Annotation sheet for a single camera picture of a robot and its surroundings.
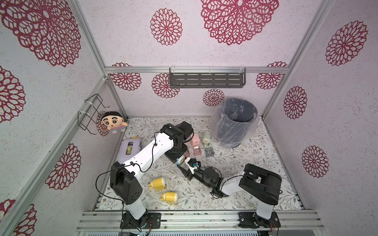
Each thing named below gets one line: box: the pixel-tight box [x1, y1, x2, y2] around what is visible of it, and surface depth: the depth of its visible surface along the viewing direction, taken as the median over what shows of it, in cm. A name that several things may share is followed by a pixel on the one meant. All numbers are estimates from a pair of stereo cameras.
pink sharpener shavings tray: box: [192, 146, 202, 156], surface depth 102 cm
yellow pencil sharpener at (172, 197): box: [160, 192, 179, 205], surface depth 76 cm
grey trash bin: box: [217, 97, 259, 148], surface depth 92 cm
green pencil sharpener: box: [201, 131, 212, 146], surface depth 100 cm
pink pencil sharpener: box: [191, 133, 201, 147], surface depth 101 cm
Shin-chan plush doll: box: [100, 111, 128, 134], surface depth 94 cm
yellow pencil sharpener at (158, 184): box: [148, 177, 166, 191], surface depth 81 cm
